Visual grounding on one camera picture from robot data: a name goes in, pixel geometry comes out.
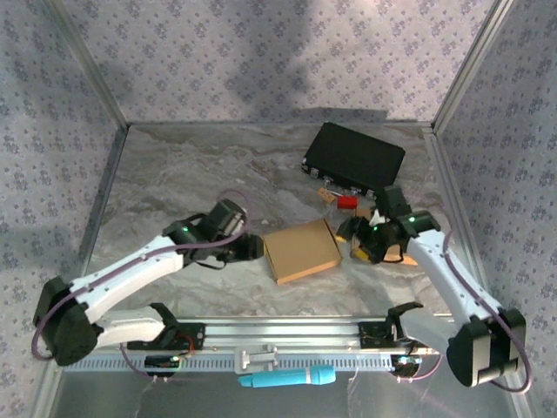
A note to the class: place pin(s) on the brown cardboard box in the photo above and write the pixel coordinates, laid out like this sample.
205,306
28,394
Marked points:
364,213
300,252

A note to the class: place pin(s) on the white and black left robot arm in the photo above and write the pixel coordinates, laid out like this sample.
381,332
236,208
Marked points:
130,274

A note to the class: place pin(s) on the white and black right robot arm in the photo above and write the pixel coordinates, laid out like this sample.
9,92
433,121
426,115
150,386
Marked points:
444,278

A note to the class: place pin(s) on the small red block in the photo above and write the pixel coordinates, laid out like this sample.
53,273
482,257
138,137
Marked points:
348,201

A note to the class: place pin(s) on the small tan tag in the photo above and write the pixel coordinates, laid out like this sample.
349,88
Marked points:
326,193

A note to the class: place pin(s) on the black hard case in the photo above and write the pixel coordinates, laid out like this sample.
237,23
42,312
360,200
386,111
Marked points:
352,157

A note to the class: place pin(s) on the black right controller board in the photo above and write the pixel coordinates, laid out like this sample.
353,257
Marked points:
402,368

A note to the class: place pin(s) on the black controller board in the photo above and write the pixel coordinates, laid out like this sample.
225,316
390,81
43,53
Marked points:
402,368
159,361

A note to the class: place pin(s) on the light blue pen tool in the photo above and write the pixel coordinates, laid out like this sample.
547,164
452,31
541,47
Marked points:
283,376

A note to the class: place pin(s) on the black left controller board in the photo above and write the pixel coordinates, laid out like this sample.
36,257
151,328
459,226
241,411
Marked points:
159,361

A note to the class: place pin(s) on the shiny metal sheet panel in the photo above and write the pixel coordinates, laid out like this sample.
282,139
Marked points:
304,400

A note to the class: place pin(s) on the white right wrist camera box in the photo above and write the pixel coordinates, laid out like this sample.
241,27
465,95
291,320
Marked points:
377,217

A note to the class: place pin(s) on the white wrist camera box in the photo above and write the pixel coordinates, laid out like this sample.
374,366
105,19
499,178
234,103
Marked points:
236,222
377,217

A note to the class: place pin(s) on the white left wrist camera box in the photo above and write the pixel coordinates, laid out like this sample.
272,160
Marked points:
236,222

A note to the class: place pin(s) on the aluminium table side rail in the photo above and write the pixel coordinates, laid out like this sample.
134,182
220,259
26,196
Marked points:
457,204

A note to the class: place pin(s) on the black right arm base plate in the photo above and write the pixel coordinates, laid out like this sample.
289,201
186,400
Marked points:
370,337

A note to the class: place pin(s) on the aluminium rail with arm bases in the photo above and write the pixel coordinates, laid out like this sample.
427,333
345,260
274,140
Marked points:
283,333

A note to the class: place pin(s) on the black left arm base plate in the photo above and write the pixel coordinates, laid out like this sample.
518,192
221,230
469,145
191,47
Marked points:
196,335

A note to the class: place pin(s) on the grey clamp bracket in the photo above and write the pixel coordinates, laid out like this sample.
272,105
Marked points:
257,357

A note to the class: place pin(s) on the grey table side rail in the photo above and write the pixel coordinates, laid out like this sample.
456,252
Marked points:
103,191

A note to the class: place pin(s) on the thin aluminium table edge rail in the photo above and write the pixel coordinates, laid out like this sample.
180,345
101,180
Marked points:
148,124

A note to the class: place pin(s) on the aluminium corner post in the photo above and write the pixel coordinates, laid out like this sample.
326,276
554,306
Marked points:
89,65
470,65

